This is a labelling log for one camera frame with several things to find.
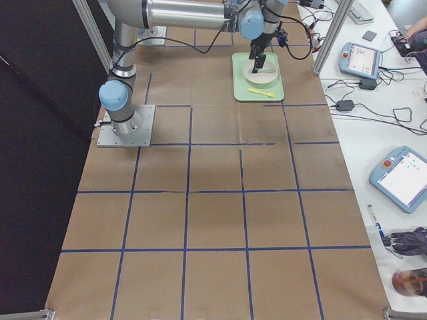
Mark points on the grey-green plastic spoon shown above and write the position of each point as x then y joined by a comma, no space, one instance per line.
267,70

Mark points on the aluminium frame post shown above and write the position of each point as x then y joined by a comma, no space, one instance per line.
331,35

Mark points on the near blue teach pendant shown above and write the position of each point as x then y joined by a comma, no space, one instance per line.
401,177

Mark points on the white keyboard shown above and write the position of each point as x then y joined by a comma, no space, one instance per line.
359,14

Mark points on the brown paper table cover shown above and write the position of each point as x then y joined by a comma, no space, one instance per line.
266,228

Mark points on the dark folded umbrella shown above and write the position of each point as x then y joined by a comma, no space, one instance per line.
407,243

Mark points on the far blue teach pendant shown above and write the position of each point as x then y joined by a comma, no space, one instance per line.
359,60

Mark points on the yellow plastic fork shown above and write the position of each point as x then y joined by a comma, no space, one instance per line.
259,92

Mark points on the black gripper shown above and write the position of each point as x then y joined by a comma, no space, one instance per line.
263,40

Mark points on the black power adapter near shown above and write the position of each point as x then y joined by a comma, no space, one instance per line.
344,105

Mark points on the white round plate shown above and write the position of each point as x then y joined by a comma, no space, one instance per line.
260,78

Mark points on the black power adapter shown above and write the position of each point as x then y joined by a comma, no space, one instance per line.
344,105
368,84

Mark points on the black power adapter far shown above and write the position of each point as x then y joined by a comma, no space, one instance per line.
368,84

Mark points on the black square pad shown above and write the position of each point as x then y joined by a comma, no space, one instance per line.
369,35

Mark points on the light green tray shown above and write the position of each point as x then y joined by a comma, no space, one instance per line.
265,85

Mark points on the blue teach pendant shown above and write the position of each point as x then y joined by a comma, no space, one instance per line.
401,177
359,60

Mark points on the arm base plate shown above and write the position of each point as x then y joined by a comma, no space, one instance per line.
135,132
152,37

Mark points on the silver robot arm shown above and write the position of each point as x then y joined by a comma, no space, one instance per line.
209,77

